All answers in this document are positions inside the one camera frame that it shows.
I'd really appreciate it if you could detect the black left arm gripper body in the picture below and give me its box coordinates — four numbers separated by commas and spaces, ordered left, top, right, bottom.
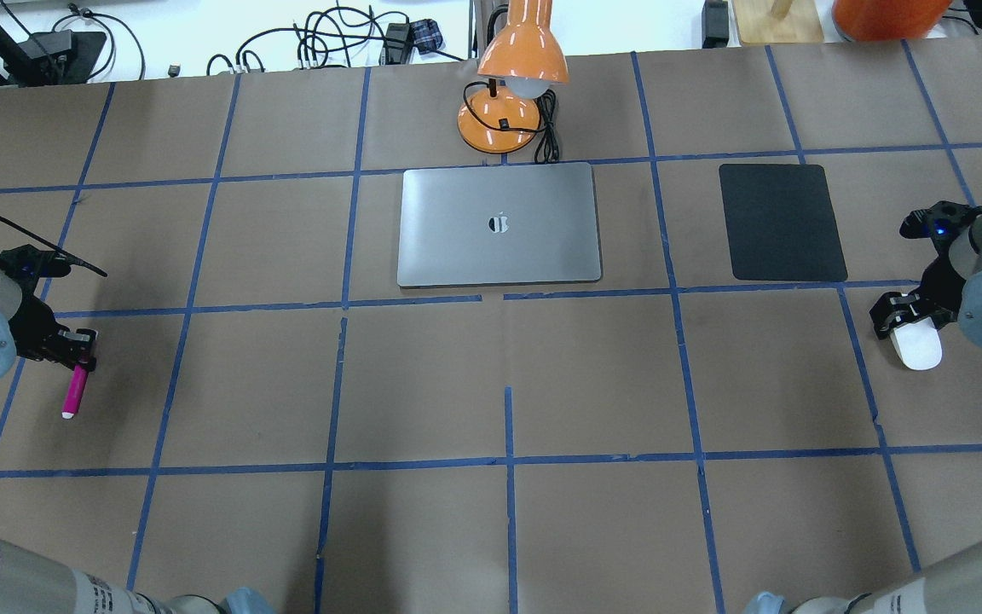
0, 245, 96, 364

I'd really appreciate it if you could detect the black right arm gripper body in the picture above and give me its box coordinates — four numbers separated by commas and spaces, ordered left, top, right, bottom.
869, 201, 982, 338

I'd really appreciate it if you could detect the white computer mouse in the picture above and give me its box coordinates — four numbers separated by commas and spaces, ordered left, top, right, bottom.
887, 294, 943, 372

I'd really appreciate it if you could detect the pink highlighter pen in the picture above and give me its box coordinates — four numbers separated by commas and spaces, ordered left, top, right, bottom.
60, 364, 90, 420

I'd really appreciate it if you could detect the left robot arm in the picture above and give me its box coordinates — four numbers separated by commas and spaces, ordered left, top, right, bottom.
0, 245, 272, 613

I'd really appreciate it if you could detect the black mousepad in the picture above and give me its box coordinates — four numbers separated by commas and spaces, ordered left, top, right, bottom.
719, 163, 848, 282

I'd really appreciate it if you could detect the wooden stand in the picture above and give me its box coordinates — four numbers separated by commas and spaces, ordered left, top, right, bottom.
730, 1, 823, 46

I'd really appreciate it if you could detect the silver apple laptop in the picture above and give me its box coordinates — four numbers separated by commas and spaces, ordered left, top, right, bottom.
395, 162, 604, 288

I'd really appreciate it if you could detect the orange desk lamp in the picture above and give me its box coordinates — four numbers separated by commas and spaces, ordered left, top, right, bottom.
457, 1, 570, 164

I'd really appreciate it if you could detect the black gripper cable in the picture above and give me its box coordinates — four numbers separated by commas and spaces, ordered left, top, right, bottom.
0, 210, 108, 279

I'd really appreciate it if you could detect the black lamp power cord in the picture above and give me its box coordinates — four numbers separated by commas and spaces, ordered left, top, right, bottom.
488, 78, 562, 165

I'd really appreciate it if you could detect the black cable bundle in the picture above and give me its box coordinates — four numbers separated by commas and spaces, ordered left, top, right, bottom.
205, 7, 466, 78

